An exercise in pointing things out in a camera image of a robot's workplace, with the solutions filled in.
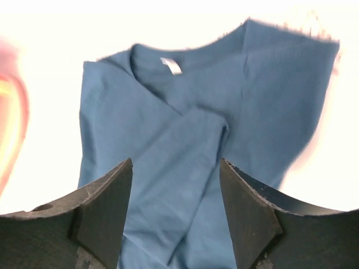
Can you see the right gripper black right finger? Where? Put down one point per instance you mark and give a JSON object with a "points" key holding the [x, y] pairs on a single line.
{"points": [[270, 229]]}

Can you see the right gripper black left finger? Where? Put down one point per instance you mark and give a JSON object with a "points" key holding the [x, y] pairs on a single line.
{"points": [[82, 229]]}

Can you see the dark blue t shirt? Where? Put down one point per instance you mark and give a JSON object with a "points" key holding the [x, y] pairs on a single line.
{"points": [[254, 97]]}

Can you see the pink wooden shelf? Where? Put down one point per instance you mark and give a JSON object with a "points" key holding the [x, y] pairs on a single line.
{"points": [[14, 110]]}

